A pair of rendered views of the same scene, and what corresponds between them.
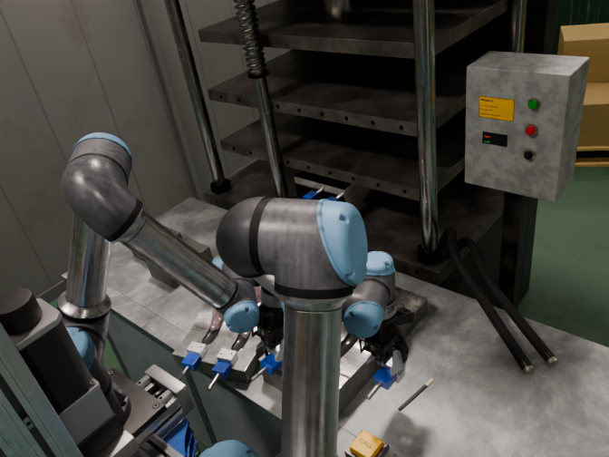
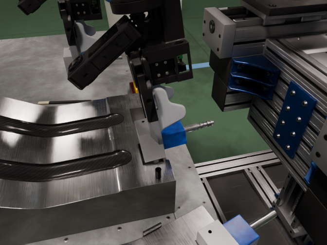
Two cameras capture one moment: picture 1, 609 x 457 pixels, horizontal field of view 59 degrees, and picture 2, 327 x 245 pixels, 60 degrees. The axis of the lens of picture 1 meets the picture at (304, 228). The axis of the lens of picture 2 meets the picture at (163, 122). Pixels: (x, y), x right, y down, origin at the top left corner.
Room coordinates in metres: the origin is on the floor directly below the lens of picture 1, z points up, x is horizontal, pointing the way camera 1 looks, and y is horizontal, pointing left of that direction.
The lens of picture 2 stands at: (1.36, 0.33, 1.24)
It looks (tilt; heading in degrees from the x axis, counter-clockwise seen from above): 39 degrees down; 211
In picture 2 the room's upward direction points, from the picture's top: straight up
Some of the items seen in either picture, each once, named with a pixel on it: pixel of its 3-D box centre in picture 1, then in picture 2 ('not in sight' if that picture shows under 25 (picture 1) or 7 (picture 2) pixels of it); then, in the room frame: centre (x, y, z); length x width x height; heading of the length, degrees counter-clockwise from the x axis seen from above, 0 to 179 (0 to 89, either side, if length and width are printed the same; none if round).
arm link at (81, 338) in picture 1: (72, 364); not in sight; (0.87, 0.55, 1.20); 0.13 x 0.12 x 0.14; 6
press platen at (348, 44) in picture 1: (350, 17); not in sight; (2.26, -0.33, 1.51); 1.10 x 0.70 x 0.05; 44
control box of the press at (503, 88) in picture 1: (511, 261); not in sight; (1.52, -0.72, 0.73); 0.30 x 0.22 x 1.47; 44
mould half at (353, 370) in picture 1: (346, 329); (23, 158); (1.18, -0.07, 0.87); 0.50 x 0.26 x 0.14; 134
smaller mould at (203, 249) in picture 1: (180, 261); not in sight; (1.75, 0.50, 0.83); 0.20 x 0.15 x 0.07; 134
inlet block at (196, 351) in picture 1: (189, 364); not in sight; (1.17, 0.41, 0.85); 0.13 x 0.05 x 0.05; 151
